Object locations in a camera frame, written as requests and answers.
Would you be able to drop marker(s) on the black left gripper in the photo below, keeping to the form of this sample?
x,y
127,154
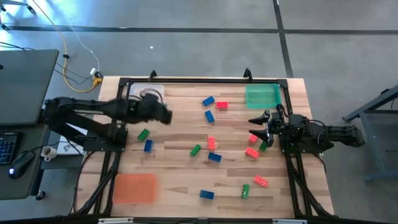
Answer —
x,y
152,109

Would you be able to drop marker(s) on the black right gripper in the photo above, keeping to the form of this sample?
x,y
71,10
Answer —
x,y
275,124

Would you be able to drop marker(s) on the orange-red toy brick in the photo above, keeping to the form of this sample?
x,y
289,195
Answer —
x,y
260,181
253,139
252,152
222,104
211,143

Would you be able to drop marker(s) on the green toy brick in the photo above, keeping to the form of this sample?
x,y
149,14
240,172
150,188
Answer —
x,y
263,147
195,150
245,191
143,134

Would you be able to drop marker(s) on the blue toy brick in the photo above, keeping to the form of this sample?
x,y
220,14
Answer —
x,y
208,101
214,157
209,116
206,194
148,146

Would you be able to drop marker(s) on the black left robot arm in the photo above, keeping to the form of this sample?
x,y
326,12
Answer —
x,y
93,105

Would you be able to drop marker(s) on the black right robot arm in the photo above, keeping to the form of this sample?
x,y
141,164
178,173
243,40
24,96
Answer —
x,y
342,135

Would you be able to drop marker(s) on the clear plastic bin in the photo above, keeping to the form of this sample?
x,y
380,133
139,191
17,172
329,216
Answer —
x,y
136,88

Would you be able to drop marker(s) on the teal plastic bin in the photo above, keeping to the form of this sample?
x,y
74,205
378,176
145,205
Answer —
x,y
262,96

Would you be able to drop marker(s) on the white power adapter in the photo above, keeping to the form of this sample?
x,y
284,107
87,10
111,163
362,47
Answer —
x,y
93,71

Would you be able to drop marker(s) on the orange plastic tray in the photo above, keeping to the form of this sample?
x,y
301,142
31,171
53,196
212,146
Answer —
x,y
133,188

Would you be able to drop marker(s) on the white box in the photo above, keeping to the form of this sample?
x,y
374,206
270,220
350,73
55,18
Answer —
x,y
66,148

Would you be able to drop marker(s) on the grey metal cart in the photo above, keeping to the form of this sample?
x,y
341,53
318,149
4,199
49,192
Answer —
x,y
373,146

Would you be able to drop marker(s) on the white cup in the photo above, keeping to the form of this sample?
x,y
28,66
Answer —
x,y
48,152

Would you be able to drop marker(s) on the grey laptop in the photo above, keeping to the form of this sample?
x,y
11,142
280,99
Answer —
x,y
25,84

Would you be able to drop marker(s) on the black caster wheel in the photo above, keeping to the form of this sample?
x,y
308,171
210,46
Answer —
x,y
40,195

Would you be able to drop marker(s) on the black computer mouse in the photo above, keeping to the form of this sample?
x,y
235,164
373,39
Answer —
x,y
20,163

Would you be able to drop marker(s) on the black backlit keyboard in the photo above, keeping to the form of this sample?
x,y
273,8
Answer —
x,y
7,149

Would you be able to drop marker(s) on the dark desk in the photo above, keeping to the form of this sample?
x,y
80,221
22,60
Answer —
x,y
21,189

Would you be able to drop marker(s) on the grey stand leg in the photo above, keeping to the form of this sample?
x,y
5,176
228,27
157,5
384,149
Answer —
x,y
18,3

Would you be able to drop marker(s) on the black clamp bracket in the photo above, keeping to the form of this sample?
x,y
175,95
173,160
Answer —
x,y
152,75
247,74

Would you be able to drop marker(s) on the silver bracket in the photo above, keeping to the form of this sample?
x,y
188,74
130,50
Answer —
x,y
115,221
289,221

